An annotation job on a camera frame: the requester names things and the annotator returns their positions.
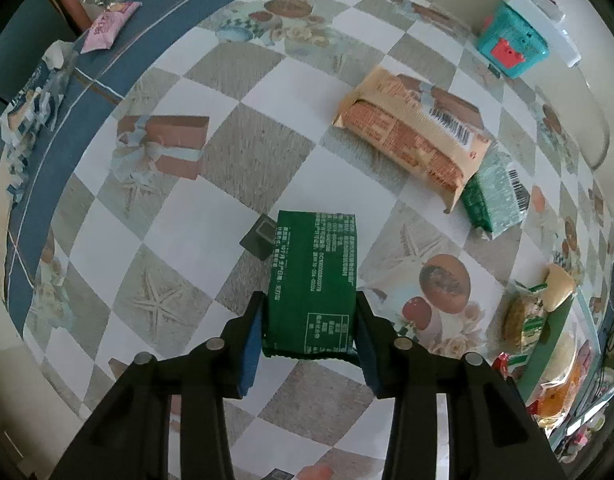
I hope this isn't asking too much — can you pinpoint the brown wooden post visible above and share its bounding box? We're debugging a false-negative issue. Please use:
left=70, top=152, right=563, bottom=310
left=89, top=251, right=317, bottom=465
left=52, top=0, right=95, bottom=36

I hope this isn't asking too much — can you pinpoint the light green barcode packet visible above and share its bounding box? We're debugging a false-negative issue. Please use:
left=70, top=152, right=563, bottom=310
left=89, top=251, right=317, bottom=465
left=461, top=152, right=530, bottom=240

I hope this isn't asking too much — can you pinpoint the small pink packet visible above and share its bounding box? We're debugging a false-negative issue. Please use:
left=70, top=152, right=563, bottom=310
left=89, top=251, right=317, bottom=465
left=81, top=1, right=142, bottom=53

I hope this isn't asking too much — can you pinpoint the white power strip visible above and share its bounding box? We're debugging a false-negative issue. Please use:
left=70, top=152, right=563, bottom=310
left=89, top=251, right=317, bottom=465
left=504, top=0, right=582, bottom=68

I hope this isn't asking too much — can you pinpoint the blue-white crumpled wrapper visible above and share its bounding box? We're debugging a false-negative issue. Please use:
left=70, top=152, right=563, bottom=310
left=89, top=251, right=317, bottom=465
left=0, top=42, right=78, bottom=201

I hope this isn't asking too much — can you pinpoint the green tray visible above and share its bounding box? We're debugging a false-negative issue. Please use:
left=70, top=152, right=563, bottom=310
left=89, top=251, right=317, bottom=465
left=514, top=280, right=614, bottom=456

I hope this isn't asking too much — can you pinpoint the small cream bun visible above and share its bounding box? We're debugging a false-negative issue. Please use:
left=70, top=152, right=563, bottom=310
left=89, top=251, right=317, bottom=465
left=544, top=265, right=576, bottom=311

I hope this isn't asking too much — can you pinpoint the teal container with red label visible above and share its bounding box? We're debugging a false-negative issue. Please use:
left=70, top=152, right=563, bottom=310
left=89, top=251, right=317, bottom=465
left=476, top=0, right=548, bottom=80

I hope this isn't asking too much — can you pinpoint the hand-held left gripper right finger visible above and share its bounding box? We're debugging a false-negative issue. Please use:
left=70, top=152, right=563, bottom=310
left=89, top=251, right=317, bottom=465
left=354, top=292, right=570, bottom=480

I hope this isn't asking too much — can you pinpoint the tan biscuit packet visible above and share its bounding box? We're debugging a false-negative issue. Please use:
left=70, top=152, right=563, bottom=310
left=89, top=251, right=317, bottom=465
left=333, top=66, right=492, bottom=213

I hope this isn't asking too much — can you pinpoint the dark green packet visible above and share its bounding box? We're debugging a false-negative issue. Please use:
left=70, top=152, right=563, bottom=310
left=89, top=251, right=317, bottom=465
left=261, top=210, right=358, bottom=360

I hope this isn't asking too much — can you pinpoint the dark teal cabinet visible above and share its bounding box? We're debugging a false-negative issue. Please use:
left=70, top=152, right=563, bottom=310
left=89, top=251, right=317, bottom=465
left=0, top=0, right=82, bottom=111

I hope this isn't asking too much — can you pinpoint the green-white label snack packet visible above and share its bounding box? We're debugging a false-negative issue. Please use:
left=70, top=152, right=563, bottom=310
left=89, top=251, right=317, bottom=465
left=503, top=282, right=550, bottom=356

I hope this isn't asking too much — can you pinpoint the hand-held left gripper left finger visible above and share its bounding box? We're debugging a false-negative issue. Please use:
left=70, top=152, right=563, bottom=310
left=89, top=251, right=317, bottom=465
left=49, top=291, right=266, bottom=480

